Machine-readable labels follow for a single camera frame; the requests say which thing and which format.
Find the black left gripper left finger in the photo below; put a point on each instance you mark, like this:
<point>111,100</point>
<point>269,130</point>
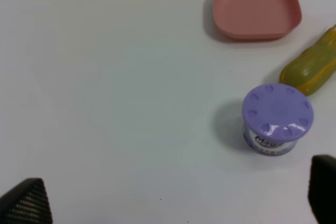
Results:
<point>27,202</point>

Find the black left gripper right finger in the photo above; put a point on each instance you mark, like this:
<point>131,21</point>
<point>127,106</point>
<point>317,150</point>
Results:
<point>321,193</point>

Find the pink square plate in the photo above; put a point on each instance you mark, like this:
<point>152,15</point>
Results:
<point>256,20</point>

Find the toy corn cob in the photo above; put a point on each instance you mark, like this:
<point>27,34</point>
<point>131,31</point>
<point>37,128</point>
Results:
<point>313,67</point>

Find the purple-lidded air freshener jar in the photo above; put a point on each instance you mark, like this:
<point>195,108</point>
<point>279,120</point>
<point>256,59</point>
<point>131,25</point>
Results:
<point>275,117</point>

